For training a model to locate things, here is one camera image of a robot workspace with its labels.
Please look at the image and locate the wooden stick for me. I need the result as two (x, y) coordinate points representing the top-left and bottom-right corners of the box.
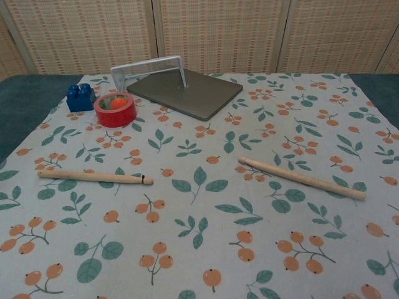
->
(37, 169), (155, 187)
(238, 156), (367, 201)

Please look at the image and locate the floral fruit print tablecloth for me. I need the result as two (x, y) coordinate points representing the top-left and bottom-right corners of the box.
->
(0, 73), (399, 299)

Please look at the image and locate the grey laptop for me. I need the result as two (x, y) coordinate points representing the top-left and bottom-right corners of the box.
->
(127, 69), (244, 121)

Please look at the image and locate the red tape roll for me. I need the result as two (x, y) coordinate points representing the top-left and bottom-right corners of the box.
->
(94, 92), (137, 128)

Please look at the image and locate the woven folding screen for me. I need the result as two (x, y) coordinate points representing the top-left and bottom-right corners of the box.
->
(0, 0), (399, 81)

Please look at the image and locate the blue toy building block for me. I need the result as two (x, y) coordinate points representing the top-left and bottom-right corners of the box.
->
(65, 83), (97, 113)

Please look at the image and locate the silver wire mesh rack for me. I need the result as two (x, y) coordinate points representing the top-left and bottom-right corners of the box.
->
(110, 55), (187, 92)

